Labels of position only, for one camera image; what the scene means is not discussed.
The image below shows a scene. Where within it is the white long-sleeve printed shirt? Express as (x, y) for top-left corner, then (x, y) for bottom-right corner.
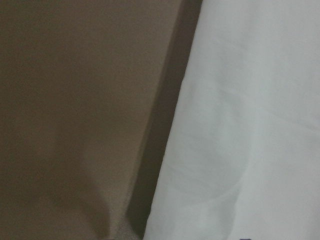
(144, 0), (320, 240)

